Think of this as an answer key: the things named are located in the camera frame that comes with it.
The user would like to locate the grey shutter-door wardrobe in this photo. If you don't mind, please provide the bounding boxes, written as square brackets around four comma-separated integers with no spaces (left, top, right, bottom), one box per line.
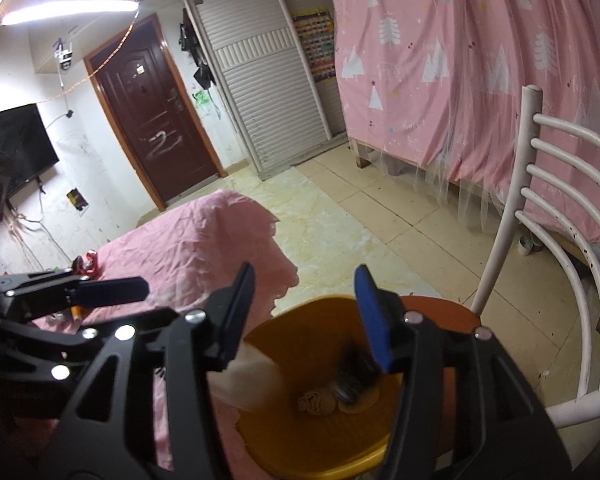
[180,0,349,182]

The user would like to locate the white tissue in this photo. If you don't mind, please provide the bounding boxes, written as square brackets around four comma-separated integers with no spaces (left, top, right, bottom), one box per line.
[207,342,287,409]

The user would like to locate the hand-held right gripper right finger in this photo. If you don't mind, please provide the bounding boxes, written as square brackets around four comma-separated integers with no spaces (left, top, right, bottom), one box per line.
[354,264,574,480]

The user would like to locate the orange round stool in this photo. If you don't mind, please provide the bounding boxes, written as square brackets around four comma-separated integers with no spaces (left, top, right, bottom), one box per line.
[397,295,483,461]

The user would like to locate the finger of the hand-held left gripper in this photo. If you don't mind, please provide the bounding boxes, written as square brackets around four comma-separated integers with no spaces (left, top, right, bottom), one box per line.
[0,269,150,322]
[0,310,131,408]

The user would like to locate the colourful grid wall poster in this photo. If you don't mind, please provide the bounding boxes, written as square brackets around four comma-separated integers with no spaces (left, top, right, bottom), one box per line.
[292,7,339,84]

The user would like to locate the pink tablecloth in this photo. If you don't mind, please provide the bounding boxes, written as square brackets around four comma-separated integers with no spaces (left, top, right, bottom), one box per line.
[30,189,301,476]

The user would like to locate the yellow plastic basin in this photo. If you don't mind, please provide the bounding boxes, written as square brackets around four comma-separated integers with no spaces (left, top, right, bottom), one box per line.
[235,296,407,480]

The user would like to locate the dark crumpled wrapper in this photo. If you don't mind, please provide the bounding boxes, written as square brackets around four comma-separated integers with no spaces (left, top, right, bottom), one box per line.
[329,346,382,405]

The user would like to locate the dark brown door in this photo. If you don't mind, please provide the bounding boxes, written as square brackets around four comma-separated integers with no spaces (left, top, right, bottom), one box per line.
[84,14,227,212]

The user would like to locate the black flat television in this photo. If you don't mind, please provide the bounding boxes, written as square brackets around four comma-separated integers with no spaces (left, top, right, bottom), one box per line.
[0,103,61,201]

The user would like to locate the black hanging bag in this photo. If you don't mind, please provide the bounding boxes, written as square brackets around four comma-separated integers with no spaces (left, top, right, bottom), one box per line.
[193,60,216,89]

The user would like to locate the white metal chair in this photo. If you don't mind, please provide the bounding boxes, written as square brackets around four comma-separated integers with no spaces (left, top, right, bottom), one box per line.
[469,85,600,429]

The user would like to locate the small tin can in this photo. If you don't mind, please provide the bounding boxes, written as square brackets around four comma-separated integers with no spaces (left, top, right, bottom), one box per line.
[517,233,544,256]

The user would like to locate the white security camera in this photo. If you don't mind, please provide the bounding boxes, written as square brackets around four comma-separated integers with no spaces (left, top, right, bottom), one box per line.
[53,37,76,72]

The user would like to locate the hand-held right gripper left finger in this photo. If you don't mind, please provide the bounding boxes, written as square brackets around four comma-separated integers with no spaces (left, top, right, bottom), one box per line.
[52,261,257,480]

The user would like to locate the long ceiling light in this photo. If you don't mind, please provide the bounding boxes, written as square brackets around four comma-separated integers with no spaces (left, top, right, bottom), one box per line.
[0,0,142,27]

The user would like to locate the wooden bed frame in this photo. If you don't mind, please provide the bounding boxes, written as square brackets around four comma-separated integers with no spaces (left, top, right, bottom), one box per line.
[349,137,374,169]

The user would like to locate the white tulle bed net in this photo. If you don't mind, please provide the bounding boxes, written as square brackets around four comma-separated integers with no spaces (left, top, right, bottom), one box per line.
[379,147,508,233]

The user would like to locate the wall cable with black plug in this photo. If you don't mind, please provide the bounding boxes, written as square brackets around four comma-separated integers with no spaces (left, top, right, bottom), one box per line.
[44,109,75,134]

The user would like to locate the black hanging cloth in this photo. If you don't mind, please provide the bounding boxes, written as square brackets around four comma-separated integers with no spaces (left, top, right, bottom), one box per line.
[179,7,201,54]

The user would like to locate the red snack wrapper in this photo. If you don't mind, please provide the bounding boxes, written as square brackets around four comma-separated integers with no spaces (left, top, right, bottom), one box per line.
[72,251,101,277]

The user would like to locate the broken wall socket hole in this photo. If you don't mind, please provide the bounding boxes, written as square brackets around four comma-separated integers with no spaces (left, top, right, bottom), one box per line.
[65,187,91,212]

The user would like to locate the beige crumpled paper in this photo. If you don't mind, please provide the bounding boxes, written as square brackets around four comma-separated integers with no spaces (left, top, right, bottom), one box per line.
[296,386,339,417]

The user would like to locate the white floor cables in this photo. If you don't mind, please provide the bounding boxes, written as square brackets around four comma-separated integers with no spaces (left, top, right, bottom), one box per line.
[6,199,77,272]

